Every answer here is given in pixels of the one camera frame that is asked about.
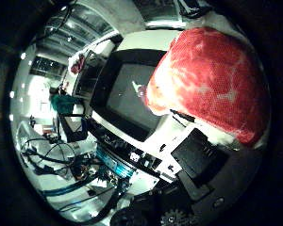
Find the black cable bundle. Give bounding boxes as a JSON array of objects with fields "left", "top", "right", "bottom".
[{"left": 20, "top": 137, "right": 124, "bottom": 220}]

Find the storage shelf rack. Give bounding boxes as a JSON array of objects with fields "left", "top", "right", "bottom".
[{"left": 73, "top": 50, "right": 108, "bottom": 100}]

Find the black frame stand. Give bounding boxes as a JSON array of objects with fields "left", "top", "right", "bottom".
[{"left": 58, "top": 114, "right": 89, "bottom": 142}]

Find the person in teal shirt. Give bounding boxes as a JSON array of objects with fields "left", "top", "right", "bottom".
[{"left": 49, "top": 88, "right": 81, "bottom": 116}]

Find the black container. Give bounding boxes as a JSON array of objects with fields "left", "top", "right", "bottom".
[{"left": 90, "top": 49, "right": 171, "bottom": 143}]

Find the teal blue box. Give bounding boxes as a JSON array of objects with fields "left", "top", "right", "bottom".
[{"left": 95, "top": 147, "right": 136, "bottom": 180}]

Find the red white steak plush toy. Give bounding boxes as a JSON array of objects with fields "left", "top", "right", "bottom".
[{"left": 144, "top": 26, "right": 272, "bottom": 147}]

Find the red garment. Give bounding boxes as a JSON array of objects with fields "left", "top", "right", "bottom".
[{"left": 69, "top": 54, "right": 86, "bottom": 75}]

